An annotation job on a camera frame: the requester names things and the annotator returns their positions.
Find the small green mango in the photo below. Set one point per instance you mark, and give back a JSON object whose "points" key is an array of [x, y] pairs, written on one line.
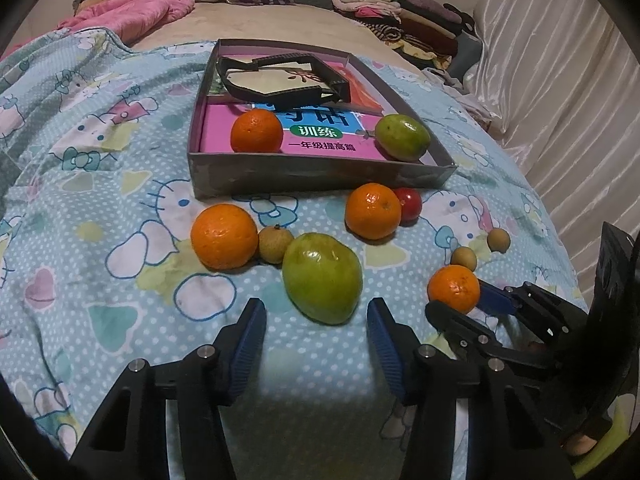
{"points": [[402, 137]]}

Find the white cloth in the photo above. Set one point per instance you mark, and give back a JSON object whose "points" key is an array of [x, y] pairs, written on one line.
{"points": [[462, 92]]}

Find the beige bed sheet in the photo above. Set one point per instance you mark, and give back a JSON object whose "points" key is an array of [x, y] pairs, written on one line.
{"points": [[280, 25]]}

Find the person's right hand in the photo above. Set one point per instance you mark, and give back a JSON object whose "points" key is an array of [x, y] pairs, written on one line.
{"points": [[580, 444]]}

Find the grey cardboard box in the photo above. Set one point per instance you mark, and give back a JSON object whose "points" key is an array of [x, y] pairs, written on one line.
{"points": [[300, 177]]}

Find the person's right forearm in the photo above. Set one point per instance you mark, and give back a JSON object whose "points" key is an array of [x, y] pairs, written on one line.
{"points": [[620, 425]]}

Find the white curtain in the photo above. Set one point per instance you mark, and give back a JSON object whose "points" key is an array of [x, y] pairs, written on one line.
{"points": [[550, 85]]}

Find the grey cushion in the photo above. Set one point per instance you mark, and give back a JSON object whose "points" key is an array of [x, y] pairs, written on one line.
{"points": [[467, 50]]}

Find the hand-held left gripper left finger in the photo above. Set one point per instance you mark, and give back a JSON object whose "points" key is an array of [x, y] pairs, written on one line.
{"points": [[248, 345]]}

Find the orange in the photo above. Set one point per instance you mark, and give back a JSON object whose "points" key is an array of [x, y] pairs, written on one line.
{"points": [[256, 131], [373, 211], [453, 288], [224, 236]]}

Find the large green mango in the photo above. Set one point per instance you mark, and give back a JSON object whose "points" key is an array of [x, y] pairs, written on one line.
{"points": [[322, 277]]}

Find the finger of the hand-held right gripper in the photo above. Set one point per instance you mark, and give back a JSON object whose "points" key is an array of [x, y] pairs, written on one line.
{"points": [[457, 327], [495, 302]]}

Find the small longan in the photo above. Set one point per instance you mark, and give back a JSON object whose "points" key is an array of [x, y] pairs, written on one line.
{"points": [[463, 258], [499, 238]]}

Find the pink quilt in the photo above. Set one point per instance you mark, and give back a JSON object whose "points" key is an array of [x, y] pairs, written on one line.
{"points": [[140, 10]]}

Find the stack of folded clothes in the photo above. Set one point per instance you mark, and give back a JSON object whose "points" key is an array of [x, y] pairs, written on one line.
{"points": [[400, 15]]}

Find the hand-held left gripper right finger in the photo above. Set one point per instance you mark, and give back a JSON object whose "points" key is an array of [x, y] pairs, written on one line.
{"points": [[387, 350]]}

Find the large longan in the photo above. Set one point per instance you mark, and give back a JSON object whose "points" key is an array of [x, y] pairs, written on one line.
{"points": [[275, 244]]}

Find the small red fruit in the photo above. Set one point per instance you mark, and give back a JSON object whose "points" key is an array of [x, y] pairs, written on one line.
{"points": [[411, 204]]}

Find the cartoon cat printed blanket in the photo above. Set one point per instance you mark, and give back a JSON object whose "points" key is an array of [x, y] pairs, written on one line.
{"points": [[100, 185]]}

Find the black plastic frame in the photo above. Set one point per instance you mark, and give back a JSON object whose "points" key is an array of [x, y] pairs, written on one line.
{"points": [[285, 55]]}

